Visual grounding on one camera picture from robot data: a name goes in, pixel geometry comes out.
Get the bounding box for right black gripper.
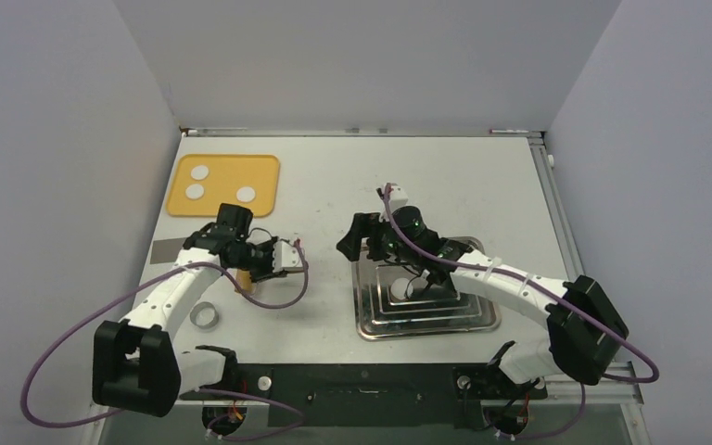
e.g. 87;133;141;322
337;213;419;265

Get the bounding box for wooden rolling pin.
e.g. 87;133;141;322
235;270;255;296

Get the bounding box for white dough piece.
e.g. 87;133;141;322
389;278;413;301

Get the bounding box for stainless steel tray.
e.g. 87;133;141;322
351;246;502;341

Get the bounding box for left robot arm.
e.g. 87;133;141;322
92;204;302;417

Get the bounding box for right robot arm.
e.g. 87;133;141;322
337;206;629;397

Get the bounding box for white dough disc right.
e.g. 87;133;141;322
235;186;257;203

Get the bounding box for white dough disc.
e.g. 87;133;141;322
184;184;205;200
235;186;257;203
190;165;210;181

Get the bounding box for white dough disc lower left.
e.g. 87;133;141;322
184;184;205;200

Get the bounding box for white dough disc upper left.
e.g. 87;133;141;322
190;165;210;181

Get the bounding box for yellow plastic tray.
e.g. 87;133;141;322
165;154;280;217

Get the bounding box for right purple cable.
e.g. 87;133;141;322
377;186;661;442

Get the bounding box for purple cable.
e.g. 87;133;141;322
20;239;310;442
377;186;661;442

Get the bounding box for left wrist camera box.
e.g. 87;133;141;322
273;239;304;273

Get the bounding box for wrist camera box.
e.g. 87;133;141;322
273;239;304;273
381;183;409;214

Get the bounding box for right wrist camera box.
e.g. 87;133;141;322
381;183;409;214

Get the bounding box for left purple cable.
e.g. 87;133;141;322
20;239;310;442

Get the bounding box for metal ring cutter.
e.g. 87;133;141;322
189;301;220;331

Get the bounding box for scraper with red handle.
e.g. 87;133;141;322
148;238;184;264

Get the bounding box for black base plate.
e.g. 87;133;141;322
184;363;548;428

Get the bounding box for aluminium frame rail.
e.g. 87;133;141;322
527;132;584;280

